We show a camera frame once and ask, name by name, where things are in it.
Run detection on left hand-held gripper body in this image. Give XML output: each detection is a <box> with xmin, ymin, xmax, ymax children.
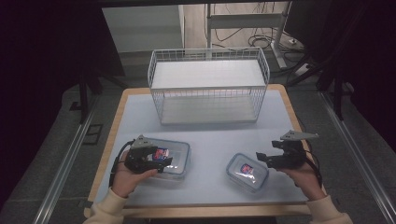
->
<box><xmin>123</xmin><ymin>133</ymin><xmax>161</xmax><ymax>175</ymax></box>

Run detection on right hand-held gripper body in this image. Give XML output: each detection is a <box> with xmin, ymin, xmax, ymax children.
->
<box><xmin>269</xmin><ymin>129</ymin><xmax>320</xmax><ymax>171</ymax></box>

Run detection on large clear food container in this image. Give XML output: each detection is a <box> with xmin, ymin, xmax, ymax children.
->
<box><xmin>140</xmin><ymin>137</ymin><xmax>191</xmax><ymax>182</ymax></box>

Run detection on small clear food container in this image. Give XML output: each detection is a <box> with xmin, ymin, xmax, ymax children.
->
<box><xmin>225</xmin><ymin>151</ymin><xmax>270</xmax><ymax>194</ymax></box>

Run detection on person's right hand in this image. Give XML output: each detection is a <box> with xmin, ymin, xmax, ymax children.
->
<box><xmin>276</xmin><ymin>161</ymin><xmax>328</xmax><ymax>202</ymax></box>

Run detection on black floor plate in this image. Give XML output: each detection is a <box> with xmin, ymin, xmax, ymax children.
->
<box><xmin>81</xmin><ymin>123</ymin><xmax>104</xmax><ymax>146</ymax></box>

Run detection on white power strip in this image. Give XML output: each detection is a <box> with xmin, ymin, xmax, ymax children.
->
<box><xmin>293</xmin><ymin>63</ymin><xmax>311</xmax><ymax>77</ymax></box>

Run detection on black stand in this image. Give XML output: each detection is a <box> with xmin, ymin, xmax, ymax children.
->
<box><xmin>69</xmin><ymin>73</ymin><xmax>105</xmax><ymax>125</ymax></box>

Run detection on grey panel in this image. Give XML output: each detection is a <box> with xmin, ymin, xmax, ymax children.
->
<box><xmin>102</xmin><ymin>4</ymin><xmax>185</xmax><ymax>54</ymax></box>

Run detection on dark curtain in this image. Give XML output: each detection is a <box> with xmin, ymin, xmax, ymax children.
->
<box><xmin>284</xmin><ymin>0</ymin><xmax>396</xmax><ymax>153</ymax></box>

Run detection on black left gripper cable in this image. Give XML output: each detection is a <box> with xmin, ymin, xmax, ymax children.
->
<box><xmin>108</xmin><ymin>139</ymin><xmax>135</xmax><ymax>189</ymax></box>

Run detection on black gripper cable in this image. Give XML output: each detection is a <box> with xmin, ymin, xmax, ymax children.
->
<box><xmin>302</xmin><ymin>148</ymin><xmax>325</xmax><ymax>189</ymax></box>
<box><xmin>108</xmin><ymin>139</ymin><xmax>135</xmax><ymax>189</ymax></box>

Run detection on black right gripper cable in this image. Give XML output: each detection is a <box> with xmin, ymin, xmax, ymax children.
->
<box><xmin>302</xmin><ymin>148</ymin><xmax>325</xmax><ymax>189</ymax></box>

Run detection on aluminium floor rail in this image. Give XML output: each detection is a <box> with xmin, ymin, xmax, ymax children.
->
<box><xmin>319</xmin><ymin>91</ymin><xmax>396</xmax><ymax>224</ymax></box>
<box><xmin>32</xmin><ymin>101</ymin><xmax>101</xmax><ymax>224</ymax></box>

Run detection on black floor cables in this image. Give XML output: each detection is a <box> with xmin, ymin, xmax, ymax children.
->
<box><xmin>214</xmin><ymin>27</ymin><xmax>304</xmax><ymax>54</ymax></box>

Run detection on white metal desk frame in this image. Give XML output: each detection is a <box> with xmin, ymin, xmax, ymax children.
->
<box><xmin>205</xmin><ymin>1</ymin><xmax>293</xmax><ymax>70</ymax></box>

